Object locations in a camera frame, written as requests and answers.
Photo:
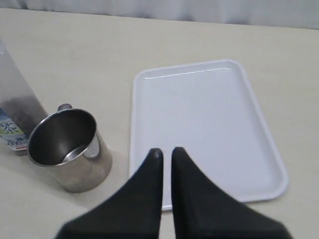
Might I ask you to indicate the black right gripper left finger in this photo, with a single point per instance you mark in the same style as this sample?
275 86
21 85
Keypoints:
133 212

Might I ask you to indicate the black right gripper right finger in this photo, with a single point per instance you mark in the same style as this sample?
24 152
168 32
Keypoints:
201 210

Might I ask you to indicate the steel mug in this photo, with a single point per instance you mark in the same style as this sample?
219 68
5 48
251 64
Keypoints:
69 146

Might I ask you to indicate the brown pellets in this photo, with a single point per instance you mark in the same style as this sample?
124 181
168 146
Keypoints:
27 106

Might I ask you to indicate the clear plastic container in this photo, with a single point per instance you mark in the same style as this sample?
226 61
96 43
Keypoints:
15 132

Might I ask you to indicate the white plastic tray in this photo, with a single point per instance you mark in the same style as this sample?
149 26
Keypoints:
209 109

